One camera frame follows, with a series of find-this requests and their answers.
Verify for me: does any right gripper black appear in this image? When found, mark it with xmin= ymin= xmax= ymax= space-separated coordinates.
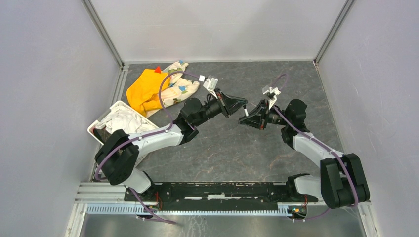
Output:
xmin=238 ymin=99 xmax=290 ymax=130

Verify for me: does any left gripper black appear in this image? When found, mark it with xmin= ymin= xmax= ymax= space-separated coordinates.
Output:
xmin=195 ymin=90 xmax=249 ymax=128

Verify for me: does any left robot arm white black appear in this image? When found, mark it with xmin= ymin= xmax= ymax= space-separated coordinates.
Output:
xmin=94 ymin=88 xmax=248 ymax=201

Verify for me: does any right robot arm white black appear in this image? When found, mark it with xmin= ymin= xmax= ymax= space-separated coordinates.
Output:
xmin=239 ymin=99 xmax=371 ymax=209

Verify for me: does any cream patterned cloth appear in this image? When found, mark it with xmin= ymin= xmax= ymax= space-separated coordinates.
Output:
xmin=146 ymin=60 xmax=200 ymax=118

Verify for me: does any yellow orange cloth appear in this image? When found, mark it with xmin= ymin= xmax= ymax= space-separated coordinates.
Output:
xmin=126 ymin=67 xmax=170 ymax=117

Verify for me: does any white laundry basket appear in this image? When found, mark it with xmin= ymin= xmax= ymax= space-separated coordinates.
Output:
xmin=87 ymin=101 xmax=159 ymax=145

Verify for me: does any black garment in basket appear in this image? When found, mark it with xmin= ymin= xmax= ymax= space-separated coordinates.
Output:
xmin=93 ymin=128 xmax=111 ymax=144

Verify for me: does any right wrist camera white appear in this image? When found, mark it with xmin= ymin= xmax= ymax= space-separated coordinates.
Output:
xmin=262 ymin=85 xmax=281 ymax=110

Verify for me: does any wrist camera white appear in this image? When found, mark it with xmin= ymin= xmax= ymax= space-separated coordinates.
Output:
xmin=203 ymin=76 xmax=218 ymax=98
xmin=262 ymin=85 xmax=281 ymax=110

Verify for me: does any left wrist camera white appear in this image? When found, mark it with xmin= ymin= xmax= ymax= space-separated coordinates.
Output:
xmin=203 ymin=76 xmax=218 ymax=98

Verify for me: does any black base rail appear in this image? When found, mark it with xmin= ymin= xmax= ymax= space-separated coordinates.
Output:
xmin=139 ymin=182 xmax=318 ymax=211

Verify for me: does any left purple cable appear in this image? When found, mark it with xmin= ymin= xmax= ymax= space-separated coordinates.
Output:
xmin=94 ymin=71 xmax=205 ymax=225

